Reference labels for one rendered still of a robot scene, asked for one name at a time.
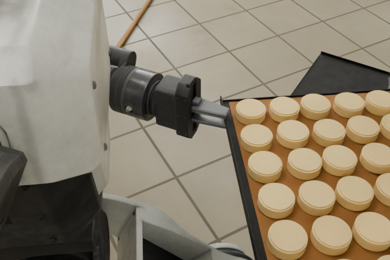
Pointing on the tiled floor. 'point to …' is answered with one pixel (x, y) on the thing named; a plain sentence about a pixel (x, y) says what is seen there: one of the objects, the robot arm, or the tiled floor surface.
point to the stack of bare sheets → (340, 76)
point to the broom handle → (138, 15)
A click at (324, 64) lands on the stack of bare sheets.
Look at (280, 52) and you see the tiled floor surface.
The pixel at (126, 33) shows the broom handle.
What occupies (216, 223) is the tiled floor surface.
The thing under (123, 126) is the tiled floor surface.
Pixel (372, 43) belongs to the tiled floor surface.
